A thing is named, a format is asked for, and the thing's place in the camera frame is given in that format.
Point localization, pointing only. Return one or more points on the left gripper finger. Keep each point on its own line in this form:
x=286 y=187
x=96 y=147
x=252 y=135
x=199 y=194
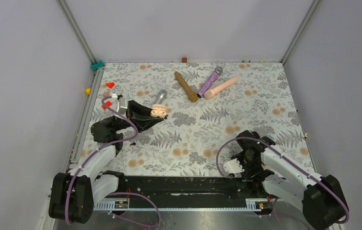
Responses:
x=144 y=123
x=139 y=109

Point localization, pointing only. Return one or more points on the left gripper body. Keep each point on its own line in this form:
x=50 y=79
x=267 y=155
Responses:
x=132 y=115

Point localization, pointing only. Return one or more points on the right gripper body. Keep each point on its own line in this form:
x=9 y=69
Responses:
x=252 y=167

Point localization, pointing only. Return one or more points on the beige charging case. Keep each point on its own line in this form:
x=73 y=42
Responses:
x=158 y=110

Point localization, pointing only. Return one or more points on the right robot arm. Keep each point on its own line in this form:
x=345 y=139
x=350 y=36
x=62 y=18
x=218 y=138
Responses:
x=320 y=198

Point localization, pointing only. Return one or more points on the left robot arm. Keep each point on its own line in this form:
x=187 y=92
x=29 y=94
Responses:
x=75 y=192

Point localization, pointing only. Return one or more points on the red triangle block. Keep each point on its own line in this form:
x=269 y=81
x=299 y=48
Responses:
x=110 y=84

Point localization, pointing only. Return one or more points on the silver microphone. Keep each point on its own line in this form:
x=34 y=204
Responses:
x=161 y=96

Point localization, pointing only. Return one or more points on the yellow cube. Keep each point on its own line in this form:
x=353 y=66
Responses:
x=88 y=91

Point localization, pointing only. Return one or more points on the teal corner clip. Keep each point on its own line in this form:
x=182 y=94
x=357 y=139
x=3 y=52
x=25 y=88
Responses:
x=97 y=65

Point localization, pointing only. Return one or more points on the gold microphone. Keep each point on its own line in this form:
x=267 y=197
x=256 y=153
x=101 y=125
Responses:
x=192 y=96

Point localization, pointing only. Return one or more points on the floral table mat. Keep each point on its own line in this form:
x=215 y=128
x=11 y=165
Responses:
x=197 y=137

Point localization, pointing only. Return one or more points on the pink microphone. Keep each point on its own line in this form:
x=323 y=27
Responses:
x=212 y=92

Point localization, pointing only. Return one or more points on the purple glitter microphone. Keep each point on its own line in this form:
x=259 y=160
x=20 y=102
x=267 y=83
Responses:
x=209 y=82

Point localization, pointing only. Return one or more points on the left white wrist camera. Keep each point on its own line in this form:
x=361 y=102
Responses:
x=121 y=103

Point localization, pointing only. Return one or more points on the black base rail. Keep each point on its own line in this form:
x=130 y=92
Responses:
x=192 y=192

